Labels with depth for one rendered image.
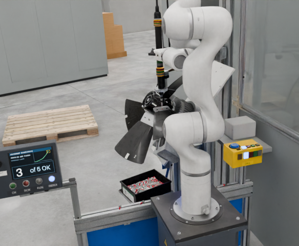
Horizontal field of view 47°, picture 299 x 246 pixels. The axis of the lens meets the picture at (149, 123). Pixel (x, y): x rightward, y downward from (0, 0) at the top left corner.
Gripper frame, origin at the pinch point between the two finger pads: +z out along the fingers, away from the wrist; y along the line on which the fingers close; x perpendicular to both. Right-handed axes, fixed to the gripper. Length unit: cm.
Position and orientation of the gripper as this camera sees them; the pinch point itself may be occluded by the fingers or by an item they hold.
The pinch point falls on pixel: (159, 51)
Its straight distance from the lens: 183.4
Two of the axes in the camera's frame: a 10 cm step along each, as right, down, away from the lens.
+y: 9.6, -1.5, 2.3
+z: -2.7, -3.4, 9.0
